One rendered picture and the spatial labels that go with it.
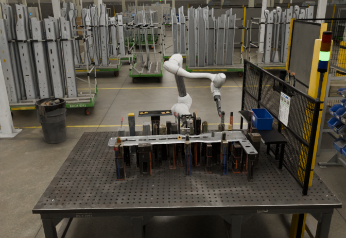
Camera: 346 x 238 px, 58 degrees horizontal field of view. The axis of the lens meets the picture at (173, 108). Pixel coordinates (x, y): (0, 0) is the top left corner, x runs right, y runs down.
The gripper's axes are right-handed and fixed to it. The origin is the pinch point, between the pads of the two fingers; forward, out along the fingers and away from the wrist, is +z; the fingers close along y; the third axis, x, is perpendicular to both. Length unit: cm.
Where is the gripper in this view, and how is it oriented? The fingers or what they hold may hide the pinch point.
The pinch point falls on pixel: (220, 112)
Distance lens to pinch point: 338.2
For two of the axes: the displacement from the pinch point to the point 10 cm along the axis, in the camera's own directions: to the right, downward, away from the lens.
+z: 0.7, 8.4, -5.3
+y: 0.4, -5.3, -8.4
